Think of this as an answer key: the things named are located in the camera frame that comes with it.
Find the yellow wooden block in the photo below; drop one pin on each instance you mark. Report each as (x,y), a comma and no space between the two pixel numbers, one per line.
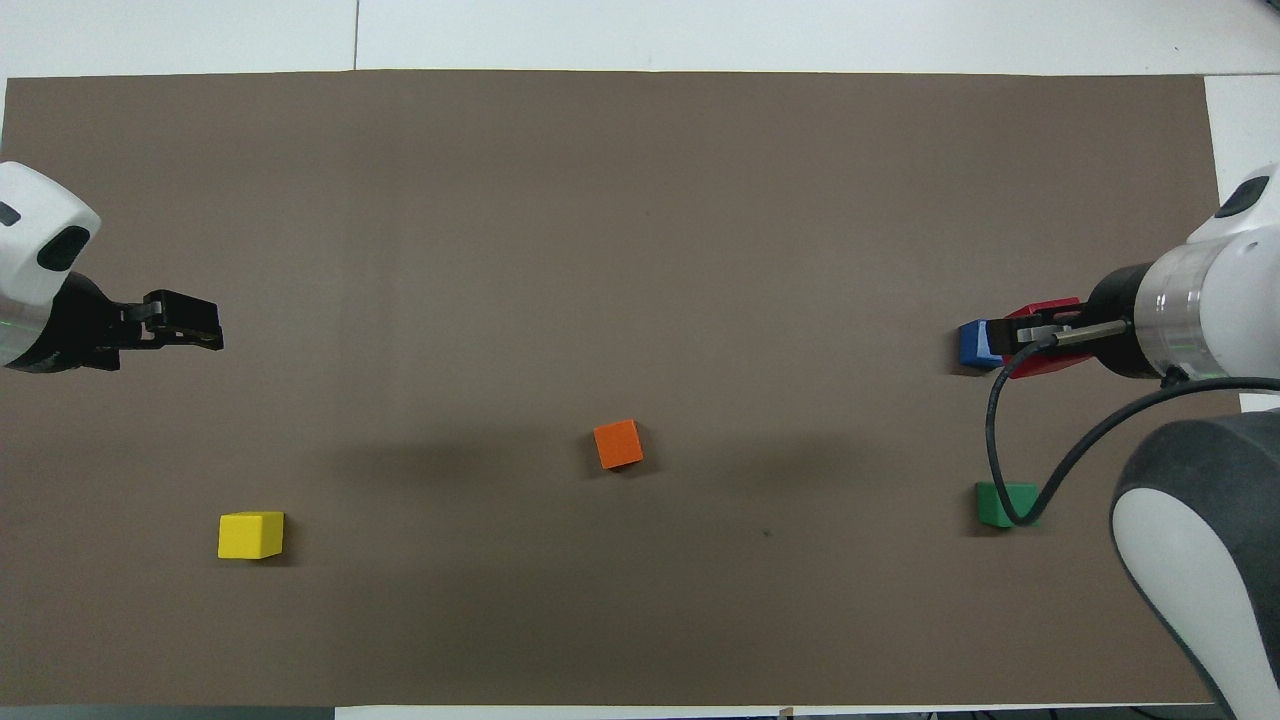
(250,535)

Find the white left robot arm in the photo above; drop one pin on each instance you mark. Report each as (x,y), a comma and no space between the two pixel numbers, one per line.
(40,230)

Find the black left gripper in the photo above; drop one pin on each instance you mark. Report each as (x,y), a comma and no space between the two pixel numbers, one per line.
(80,325)

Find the orange wooden block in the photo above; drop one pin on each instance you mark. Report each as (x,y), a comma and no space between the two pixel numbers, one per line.
(618,444)

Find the blue wooden block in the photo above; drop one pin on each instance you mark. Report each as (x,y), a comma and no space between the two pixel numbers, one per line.
(972,345)

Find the green wooden block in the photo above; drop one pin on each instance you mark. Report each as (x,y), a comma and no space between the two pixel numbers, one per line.
(995,500)

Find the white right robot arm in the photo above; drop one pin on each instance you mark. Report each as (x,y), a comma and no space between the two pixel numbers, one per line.
(1210,300)

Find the red wooden block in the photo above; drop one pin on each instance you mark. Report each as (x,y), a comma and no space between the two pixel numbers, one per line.
(1040,308)

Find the brown table mat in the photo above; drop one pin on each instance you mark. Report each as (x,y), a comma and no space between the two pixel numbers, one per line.
(640,250)

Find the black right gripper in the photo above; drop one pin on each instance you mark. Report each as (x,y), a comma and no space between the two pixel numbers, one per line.
(1120,290)

